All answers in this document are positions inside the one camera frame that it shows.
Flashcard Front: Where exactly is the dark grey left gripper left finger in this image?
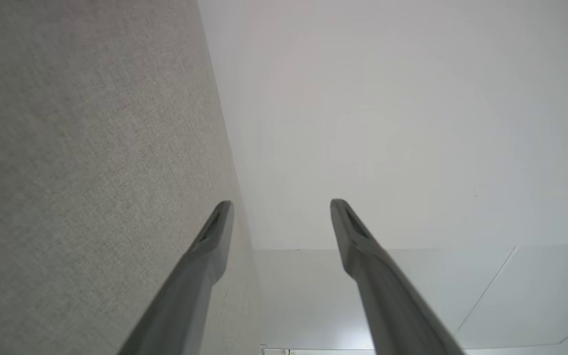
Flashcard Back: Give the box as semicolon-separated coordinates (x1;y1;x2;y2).
118;200;235;355

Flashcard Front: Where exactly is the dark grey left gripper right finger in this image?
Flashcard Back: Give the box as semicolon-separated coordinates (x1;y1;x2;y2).
330;199;465;355

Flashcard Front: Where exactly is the grey fabric sofa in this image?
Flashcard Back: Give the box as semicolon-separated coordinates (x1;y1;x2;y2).
0;0;262;355

